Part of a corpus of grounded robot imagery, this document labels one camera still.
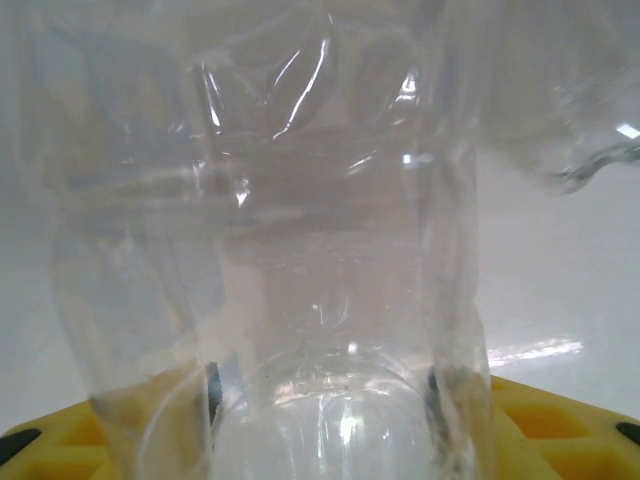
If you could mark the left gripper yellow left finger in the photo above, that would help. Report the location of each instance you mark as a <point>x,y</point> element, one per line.
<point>45,445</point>

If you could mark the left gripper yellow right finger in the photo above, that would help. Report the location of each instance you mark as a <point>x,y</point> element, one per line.
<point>565,440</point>

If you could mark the clear bottle white cap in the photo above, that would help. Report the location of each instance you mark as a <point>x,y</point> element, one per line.
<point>320,225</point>

